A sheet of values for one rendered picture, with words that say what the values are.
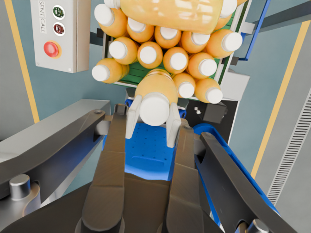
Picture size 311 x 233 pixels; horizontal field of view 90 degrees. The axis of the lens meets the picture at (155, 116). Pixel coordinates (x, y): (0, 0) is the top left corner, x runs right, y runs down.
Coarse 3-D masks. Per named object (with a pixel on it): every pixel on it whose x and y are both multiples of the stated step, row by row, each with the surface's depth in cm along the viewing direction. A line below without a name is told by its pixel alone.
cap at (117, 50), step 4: (112, 44) 37; (116, 44) 37; (120, 44) 37; (112, 48) 37; (116, 48) 37; (120, 48) 37; (124, 48) 37; (112, 52) 37; (116, 52) 37; (120, 52) 37; (124, 52) 37; (112, 56) 38; (116, 56) 38; (120, 56) 38
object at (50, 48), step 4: (44, 44) 38; (48, 44) 38; (52, 44) 38; (44, 48) 39; (48, 48) 38; (52, 48) 38; (56, 48) 39; (48, 52) 39; (52, 52) 39; (56, 52) 39; (52, 56) 39
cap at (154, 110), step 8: (152, 96) 19; (160, 96) 20; (144, 104) 19; (152, 104) 19; (160, 104) 19; (168, 104) 20; (144, 112) 20; (152, 112) 19; (160, 112) 19; (168, 112) 19; (144, 120) 20; (152, 120) 20; (160, 120) 20
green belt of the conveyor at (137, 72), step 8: (120, 8) 53; (232, 16) 53; (136, 64) 59; (160, 64) 59; (136, 72) 60; (144, 72) 60; (168, 72) 60; (120, 80) 62; (128, 80) 62; (136, 80) 62
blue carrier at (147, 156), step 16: (144, 128) 57; (160, 128) 60; (128, 144) 45; (144, 144) 47; (160, 144) 49; (128, 160) 39; (144, 160) 41; (160, 160) 41; (144, 176) 36; (160, 176) 37
